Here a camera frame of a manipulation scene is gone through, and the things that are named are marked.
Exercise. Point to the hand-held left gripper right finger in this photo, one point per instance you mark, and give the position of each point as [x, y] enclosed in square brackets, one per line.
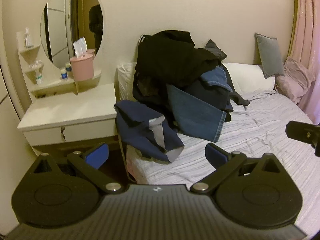
[215, 155]

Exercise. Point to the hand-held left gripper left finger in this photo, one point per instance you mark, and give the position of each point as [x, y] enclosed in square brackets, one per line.
[97, 155]

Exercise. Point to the pink round tissue box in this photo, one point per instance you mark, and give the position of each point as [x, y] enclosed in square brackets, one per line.
[82, 68]

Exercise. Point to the oval wall mirror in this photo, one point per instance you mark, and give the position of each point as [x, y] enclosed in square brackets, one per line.
[60, 30]

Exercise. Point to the grey cushion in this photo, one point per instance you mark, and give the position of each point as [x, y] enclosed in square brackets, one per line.
[270, 55]

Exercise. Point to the white tissue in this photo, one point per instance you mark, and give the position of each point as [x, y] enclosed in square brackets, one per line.
[80, 46]

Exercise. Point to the small blue white jar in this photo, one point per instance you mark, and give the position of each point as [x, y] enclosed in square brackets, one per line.
[68, 67]
[64, 73]

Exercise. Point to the black garment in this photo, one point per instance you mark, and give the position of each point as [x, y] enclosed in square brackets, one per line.
[170, 55]

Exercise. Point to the small green white bottle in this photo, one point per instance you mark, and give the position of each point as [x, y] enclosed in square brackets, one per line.
[38, 78]

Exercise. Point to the pink curtain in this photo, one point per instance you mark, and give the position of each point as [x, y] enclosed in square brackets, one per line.
[307, 30]

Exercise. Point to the clear spray bottle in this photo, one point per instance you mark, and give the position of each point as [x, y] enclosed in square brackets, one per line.
[29, 38]

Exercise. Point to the white dressing table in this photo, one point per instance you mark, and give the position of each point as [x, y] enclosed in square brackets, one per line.
[67, 115]

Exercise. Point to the bed with striped sheet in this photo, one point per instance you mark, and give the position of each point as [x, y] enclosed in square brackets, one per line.
[250, 135]

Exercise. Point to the white pillow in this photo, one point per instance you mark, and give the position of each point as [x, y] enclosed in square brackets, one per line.
[125, 80]
[250, 77]

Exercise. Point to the clear glass jar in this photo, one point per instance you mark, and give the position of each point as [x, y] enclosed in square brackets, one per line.
[35, 64]

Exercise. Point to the pink crumpled pillow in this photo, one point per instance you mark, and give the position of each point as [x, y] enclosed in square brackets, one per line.
[295, 80]

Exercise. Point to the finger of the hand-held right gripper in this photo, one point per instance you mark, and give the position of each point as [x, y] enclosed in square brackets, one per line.
[300, 131]

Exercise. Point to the drawer key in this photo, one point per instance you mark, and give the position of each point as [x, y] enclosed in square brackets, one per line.
[63, 133]

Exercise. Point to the dark grey garment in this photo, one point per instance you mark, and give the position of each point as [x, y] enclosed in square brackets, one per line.
[217, 50]

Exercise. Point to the navy garment with grey lining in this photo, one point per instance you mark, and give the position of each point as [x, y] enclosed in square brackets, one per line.
[135, 127]

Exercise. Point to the blue jeans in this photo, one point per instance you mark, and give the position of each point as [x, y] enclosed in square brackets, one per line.
[192, 110]

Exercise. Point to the dark navy garment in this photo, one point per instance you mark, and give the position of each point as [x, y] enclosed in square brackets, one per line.
[207, 96]

